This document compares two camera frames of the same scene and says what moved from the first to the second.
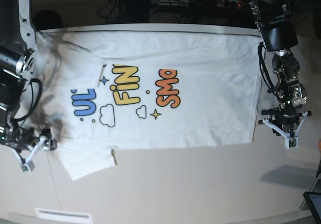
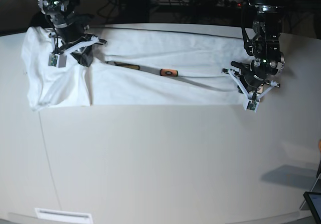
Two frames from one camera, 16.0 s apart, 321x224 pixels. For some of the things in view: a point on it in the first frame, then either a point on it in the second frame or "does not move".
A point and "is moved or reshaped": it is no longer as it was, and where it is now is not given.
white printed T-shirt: x=107 y=89 is moved or reshaped
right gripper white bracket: x=27 y=165 → x=59 y=59
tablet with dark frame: x=313 y=200 does not move
